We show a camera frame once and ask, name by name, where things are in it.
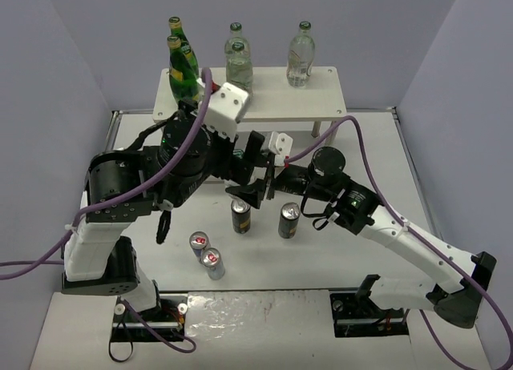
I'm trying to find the clear bottle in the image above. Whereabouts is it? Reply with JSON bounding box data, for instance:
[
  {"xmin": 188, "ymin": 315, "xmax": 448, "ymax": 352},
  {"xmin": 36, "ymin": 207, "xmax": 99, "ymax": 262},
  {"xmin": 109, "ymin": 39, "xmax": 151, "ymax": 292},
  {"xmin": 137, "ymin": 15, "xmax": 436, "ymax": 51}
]
[
  {"xmin": 224, "ymin": 22, "xmax": 251, "ymax": 62},
  {"xmin": 286, "ymin": 21, "xmax": 315, "ymax": 88},
  {"xmin": 226, "ymin": 41, "xmax": 253, "ymax": 95},
  {"xmin": 232, "ymin": 149, "xmax": 244, "ymax": 159}
]

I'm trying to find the green glass bottle front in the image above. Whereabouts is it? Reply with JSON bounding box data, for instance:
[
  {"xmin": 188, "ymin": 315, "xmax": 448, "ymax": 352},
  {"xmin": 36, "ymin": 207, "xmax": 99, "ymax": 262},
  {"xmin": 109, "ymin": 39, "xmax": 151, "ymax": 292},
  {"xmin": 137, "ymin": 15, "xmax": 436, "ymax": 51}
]
[{"xmin": 167, "ymin": 35, "xmax": 200, "ymax": 102}]

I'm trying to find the green glass bottle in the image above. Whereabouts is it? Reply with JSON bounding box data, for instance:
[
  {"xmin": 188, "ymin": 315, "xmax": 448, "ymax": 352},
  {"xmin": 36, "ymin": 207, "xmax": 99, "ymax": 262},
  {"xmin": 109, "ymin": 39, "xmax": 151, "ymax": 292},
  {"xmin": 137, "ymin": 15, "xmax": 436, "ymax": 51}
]
[
  {"xmin": 168, "ymin": 16, "xmax": 200, "ymax": 77},
  {"xmin": 167, "ymin": 35, "xmax": 200, "ymax": 102}
]

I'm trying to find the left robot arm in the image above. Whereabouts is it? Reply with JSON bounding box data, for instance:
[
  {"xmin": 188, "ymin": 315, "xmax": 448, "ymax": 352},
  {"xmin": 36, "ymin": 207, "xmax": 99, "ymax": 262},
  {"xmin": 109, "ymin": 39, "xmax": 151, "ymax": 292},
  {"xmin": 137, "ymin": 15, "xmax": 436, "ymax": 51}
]
[{"xmin": 62, "ymin": 99, "xmax": 266, "ymax": 312}]

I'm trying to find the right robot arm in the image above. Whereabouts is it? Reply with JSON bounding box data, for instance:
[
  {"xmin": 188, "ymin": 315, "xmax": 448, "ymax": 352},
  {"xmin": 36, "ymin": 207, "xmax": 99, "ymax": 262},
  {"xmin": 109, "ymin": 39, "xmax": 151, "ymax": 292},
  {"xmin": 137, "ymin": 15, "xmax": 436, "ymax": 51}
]
[{"xmin": 270, "ymin": 146, "xmax": 496, "ymax": 328}]

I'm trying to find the black can left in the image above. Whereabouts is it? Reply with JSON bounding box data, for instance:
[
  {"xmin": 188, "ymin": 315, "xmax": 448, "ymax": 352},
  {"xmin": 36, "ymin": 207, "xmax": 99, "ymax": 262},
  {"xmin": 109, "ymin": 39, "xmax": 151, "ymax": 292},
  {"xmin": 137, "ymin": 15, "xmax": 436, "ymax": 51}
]
[{"xmin": 231, "ymin": 199, "xmax": 251, "ymax": 234}]

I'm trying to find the black can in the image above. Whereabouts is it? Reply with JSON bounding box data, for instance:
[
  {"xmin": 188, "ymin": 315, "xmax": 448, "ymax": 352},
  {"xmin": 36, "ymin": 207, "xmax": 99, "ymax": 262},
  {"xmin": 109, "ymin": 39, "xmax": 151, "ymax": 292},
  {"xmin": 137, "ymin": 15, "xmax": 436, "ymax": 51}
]
[
  {"xmin": 231, "ymin": 199, "xmax": 251, "ymax": 234},
  {"xmin": 278, "ymin": 202, "xmax": 301, "ymax": 239}
]

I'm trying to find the black can right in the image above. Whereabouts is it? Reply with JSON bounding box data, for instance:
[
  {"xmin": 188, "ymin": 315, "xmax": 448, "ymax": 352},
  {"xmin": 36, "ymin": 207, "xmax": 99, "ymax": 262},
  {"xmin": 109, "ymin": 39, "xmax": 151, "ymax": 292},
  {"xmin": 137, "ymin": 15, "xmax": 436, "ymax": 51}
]
[{"xmin": 278, "ymin": 202, "xmax": 301, "ymax": 239}]

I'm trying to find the silver red can rear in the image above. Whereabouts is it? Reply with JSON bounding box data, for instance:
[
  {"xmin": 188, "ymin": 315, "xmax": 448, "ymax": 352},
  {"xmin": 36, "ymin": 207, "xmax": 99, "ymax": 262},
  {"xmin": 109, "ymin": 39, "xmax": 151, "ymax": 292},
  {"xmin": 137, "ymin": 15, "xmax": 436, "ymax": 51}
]
[{"xmin": 189, "ymin": 231, "xmax": 211, "ymax": 263}]

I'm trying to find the silver red can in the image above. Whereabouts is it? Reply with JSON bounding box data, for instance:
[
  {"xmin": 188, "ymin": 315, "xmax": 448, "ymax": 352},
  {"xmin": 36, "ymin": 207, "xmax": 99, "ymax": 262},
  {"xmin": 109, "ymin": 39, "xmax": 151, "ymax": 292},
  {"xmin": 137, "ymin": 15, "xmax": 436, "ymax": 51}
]
[
  {"xmin": 189, "ymin": 231, "xmax": 211, "ymax": 263},
  {"xmin": 201, "ymin": 247, "xmax": 225, "ymax": 280}
]

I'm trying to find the silver red can front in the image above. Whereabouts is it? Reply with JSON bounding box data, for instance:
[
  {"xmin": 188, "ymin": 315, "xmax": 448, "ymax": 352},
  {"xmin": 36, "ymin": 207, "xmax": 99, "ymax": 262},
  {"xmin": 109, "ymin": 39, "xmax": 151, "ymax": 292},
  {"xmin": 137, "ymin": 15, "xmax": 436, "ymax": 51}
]
[{"xmin": 201, "ymin": 247, "xmax": 225, "ymax": 280}]

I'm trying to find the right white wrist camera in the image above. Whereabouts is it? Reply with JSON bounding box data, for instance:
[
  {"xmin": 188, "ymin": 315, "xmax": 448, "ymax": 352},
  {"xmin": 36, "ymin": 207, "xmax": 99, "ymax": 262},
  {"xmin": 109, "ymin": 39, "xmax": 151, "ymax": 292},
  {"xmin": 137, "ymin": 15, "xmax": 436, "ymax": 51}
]
[{"xmin": 261, "ymin": 131, "xmax": 293, "ymax": 158}]

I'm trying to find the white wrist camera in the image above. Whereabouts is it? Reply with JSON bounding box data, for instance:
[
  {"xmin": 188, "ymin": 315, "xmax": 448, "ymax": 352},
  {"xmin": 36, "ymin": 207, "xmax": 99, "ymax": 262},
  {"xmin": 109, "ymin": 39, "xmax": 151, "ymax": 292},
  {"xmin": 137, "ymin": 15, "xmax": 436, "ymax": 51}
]
[
  {"xmin": 204, "ymin": 82, "xmax": 250, "ymax": 143},
  {"xmin": 261, "ymin": 131, "xmax": 293, "ymax": 158}
]

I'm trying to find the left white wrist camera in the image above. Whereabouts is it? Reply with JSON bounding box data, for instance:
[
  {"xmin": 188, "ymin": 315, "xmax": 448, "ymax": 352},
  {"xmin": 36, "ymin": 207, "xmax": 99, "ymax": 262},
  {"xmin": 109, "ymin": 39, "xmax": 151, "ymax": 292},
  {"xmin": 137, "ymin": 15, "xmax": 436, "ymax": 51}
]
[{"xmin": 204, "ymin": 82, "xmax": 250, "ymax": 143}]

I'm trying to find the left metal table rail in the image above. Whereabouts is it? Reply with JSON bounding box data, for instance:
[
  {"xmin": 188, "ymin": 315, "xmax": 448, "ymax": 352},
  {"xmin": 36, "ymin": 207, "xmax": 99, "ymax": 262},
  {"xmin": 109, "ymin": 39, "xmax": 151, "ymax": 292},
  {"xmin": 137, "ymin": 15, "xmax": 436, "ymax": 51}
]
[{"xmin": 104, "ymin": 111, "xmax": 121, "ymax": 151}]

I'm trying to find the metal table rail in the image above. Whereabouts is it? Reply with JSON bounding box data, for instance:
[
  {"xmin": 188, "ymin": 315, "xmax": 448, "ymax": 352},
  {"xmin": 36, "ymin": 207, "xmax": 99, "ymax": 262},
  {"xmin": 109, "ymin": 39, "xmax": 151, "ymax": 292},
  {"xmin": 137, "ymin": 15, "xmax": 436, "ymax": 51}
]
[
  {"xmin": 104, "ymin": 111, "xmax": 121, "ymax": 151},
  {"xmin": 391, "ymin": 107, "xmax": 440, "ymax": 236}
]

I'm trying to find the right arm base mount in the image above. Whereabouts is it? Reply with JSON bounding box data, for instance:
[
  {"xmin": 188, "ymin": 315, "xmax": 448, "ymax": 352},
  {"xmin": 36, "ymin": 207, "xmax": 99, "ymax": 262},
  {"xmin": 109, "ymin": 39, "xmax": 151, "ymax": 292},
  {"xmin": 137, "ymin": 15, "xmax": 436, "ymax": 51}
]
[{"xmin": 329, "ymin": 288, "xmax": 409, "ymax": 339}]

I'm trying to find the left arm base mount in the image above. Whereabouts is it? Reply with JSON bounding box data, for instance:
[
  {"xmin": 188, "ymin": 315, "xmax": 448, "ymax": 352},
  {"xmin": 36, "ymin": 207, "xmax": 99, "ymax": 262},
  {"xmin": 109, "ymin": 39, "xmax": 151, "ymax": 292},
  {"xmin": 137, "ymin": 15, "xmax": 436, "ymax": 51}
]
[{"xmin": 110, "ymin": 293, "xmax": 188, "ymax": 343}]

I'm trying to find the right metal table rail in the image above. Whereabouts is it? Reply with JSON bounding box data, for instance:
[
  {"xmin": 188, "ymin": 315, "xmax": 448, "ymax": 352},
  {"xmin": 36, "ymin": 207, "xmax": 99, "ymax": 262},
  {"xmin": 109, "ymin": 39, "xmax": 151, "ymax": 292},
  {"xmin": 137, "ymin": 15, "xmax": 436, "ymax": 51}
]
[{"xmin": 391, "ymin": 107, "xmax": 440, "ymax": 236}]

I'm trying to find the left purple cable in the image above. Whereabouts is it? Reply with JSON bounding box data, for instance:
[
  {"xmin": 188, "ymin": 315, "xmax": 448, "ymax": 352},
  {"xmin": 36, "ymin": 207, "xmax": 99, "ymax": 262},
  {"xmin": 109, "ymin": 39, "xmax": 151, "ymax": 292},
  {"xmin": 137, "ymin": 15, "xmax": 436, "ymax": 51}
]
[{"xmin": 0, "ymin": 67, "xmax": 217, "ymax": 352}]

